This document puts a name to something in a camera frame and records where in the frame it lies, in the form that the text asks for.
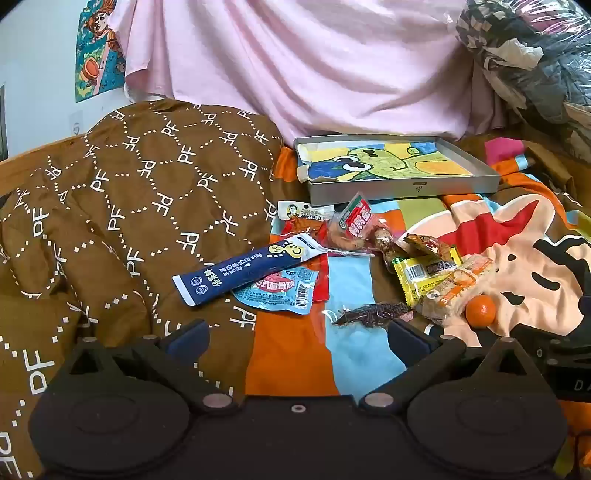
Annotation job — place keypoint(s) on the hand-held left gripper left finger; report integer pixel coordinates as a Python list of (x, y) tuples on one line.
[(191, 339)]

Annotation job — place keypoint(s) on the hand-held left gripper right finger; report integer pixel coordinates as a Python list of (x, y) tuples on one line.
[(406, 339)]

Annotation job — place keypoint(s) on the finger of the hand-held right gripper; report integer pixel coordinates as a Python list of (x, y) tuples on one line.
[(531, 339)]

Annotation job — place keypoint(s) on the clear packet of dark strips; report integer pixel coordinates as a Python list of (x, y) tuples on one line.
[(369, 314)]

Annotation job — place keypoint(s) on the mandarin orange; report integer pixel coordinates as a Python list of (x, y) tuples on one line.
[(481, 312)]

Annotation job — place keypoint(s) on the yellow snack packet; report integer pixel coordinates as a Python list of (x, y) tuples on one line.
[(415, 274)]

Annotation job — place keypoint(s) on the beige cracker packet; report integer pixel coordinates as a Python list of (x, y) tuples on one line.
[(455, 288)]

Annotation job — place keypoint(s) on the dark blue stick packet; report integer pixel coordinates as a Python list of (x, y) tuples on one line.
[(244, 272)]

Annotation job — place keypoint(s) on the light blue sausage packet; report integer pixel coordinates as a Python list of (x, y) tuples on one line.
[(281, 290)]

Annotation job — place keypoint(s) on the grey shallow cardboard box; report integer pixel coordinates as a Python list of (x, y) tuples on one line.
[(406, 189)]

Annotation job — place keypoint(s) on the red dried tofu packet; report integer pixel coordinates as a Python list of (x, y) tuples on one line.
[(304, 212)]

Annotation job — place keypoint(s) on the colourful cartoon bed sheet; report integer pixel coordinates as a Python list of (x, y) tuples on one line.
[(351, 286)]

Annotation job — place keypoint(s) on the clear packet of brown nuggets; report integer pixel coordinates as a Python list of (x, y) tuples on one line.
[(387, 247)]

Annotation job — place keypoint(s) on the brown glossy snack wrapper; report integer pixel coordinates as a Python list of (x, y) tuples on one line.
[(427, 243)]

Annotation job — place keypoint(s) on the clear packet with red label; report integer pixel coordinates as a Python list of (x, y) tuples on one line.
[(355, 221)]

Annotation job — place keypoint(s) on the brown quilt with white print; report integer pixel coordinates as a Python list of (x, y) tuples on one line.
[(115, 217)]

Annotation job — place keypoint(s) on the colourful crayon drawing paper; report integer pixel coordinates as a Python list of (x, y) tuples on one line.
[(383, 161)]

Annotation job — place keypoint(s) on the plastic bag of clothes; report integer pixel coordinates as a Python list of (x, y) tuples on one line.
[(531, 55)]

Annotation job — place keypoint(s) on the pink cloth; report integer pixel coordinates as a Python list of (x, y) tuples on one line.
[(300, 60)]

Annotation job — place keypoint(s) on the wall poster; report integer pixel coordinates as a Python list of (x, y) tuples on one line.
[(99, 50)]

